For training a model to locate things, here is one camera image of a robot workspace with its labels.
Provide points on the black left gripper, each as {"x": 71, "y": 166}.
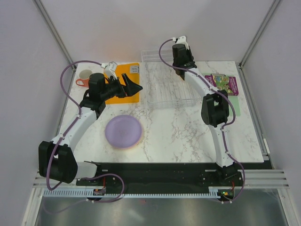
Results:
{"x": 130, "y": 89}

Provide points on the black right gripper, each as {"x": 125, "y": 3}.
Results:
{"x": 188, "y": 52}

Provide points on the purple plate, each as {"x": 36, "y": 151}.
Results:
{"x": 123, "y": 131}

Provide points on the light yellow plate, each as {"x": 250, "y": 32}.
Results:
{"x": 136, "y": 146}

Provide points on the pink plate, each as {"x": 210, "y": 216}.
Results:
{"x": 141, "y": 137}

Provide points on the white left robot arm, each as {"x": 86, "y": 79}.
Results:
{"x": 56, "y": 159}

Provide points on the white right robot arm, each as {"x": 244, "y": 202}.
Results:
{"x": 214, "y": 110}

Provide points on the orange cutting mat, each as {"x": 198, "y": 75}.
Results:
{"x": 133, "y": 72}

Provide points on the orange ceramic mug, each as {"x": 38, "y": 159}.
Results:
{"x": 84, "y": 77}

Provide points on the purple children's book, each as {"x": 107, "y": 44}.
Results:
{"x": 224, "y": 82}

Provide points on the green cutting mat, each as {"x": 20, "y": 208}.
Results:
{"x": 235, "y": 102}

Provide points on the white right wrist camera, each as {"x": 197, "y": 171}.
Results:
{"x": 180, "y": 43}

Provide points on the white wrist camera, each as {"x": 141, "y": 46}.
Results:
{"x": 109, "y": 69}
{"x": 180, "y": 43}

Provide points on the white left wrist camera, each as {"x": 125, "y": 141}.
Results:
{"x": 109, "y": 69}

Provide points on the clear wire dish rack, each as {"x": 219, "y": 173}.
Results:
{"x": 163, "y": 87}

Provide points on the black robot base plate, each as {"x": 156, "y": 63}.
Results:
{"x": 163, "y": 178}

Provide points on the right aluminium frame post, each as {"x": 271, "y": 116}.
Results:
{"x": 266, "y": 20}

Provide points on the aluminium frame post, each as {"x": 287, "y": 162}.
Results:
{"x": 266, "y": 20}
{"x": 51, "y": 26}

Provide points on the left aluminium frame post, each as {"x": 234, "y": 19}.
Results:
{"x": 51, "y": 26}

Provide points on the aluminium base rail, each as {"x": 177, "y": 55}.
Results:
{"x": 255, "y": 178}

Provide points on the white cable duct strip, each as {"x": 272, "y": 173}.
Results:
{"x": 100, "y": 192}

